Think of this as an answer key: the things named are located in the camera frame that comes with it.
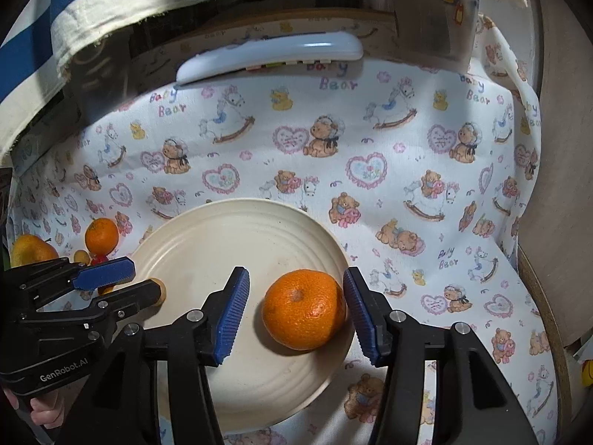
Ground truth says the bear print cloth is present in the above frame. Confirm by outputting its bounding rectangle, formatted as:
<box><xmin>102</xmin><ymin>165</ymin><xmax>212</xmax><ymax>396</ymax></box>
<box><xmin>7</xmin><ymin>14</ymin><xmax>563</xmax><ymax>445</ymax></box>

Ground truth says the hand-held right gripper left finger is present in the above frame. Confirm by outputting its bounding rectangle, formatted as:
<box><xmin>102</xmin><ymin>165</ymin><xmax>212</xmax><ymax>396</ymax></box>
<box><xmin>79</xmin><ymin>266</ymin><xmax>251</xmax><ymax>445</ymax></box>

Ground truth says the grey panel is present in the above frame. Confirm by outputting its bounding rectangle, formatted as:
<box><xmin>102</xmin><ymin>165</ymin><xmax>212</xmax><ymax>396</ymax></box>
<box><xmin>384</xmin><ymin>0</ymin><xmax>480</xmax><ymax>68</ymax></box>

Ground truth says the white curved plastic device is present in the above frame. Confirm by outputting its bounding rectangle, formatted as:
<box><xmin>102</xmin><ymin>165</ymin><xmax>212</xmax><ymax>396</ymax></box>
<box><xmin>176</xmin><ymin>32</ymin><xmax>364</xmax><ymax>86</ymax></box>

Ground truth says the cream round plate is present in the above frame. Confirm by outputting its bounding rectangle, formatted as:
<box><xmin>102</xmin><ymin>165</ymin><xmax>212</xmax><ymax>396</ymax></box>
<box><xmin>131</xmin><ymin>198</ymin><xmax>357</xmax><ymax>426</ymax></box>

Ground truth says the yellow pear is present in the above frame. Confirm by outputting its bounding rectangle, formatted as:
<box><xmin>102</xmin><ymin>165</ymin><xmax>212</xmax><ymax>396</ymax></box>
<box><xmin>10</xmin><ymin>234</ymin><xmax>60</xmax><ymax>268</ymax></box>

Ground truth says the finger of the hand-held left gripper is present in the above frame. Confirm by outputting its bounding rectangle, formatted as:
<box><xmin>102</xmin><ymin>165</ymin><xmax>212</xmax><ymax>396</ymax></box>
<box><xmin>9</xmin><ymin>257</ymin><xmax>136</xmax><ymax>307</ymax></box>
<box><xmin>25</xmin><ymin>278</ymin><xmax>164</xmax><ymax>331</ymax></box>

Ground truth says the small yellow-orange round fruit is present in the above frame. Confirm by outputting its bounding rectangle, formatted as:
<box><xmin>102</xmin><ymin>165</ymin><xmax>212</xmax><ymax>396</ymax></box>
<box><xmin>148</xmin><ymin>278</ymin><xmax>168</xmax><ymax>307</ymax></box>

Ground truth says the small orange mandarin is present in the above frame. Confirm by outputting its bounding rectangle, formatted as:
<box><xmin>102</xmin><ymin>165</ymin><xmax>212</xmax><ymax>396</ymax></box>
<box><xmin>85</xmin><ymin>218</ymin><xmax>120</xmax><ymax>257</ymax></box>

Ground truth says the person's left hand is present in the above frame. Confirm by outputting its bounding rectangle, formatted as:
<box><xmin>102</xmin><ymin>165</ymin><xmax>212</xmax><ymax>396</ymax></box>
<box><xmin>29</xmin><ymin>395</ymin><xmax>66</xmax><ymax>430</ymax></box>

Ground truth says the large orange mandarin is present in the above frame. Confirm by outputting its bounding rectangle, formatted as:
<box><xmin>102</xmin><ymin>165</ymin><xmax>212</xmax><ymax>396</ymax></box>
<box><xmin>262</xmin><ymin>269</ymin><xmax>347</xmax><ymax>351</ymax></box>

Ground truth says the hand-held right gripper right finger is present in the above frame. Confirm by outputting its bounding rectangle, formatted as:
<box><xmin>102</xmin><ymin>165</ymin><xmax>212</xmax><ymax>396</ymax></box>
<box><xmin>344</xmin><ymin>266</ymin><xmax>540</xmax><ymax>445</ymax></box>

